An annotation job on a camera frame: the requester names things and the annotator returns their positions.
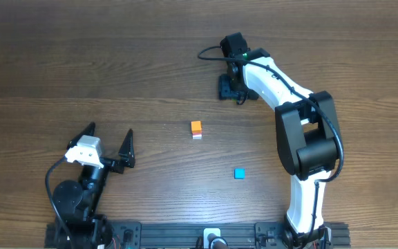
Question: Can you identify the mounting rail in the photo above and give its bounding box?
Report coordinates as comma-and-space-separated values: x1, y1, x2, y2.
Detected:
45, 221, 352, 249

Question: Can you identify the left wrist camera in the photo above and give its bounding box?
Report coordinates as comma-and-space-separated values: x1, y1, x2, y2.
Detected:
64, 135, 105, 169

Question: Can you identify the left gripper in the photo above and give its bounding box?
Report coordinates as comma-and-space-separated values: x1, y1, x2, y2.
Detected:
66, 121, 137, 175

